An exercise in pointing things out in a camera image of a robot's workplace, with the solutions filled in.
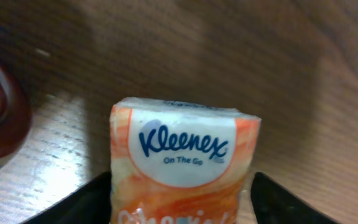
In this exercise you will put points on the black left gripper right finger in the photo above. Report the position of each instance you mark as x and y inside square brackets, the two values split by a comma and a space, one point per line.
[274, 204]

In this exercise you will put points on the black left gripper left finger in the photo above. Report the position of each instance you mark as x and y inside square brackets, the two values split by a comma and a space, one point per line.
[88, 205]

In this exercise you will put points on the orange Kleenex tissue pack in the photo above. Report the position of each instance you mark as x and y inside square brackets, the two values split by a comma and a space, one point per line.
[176, 162]

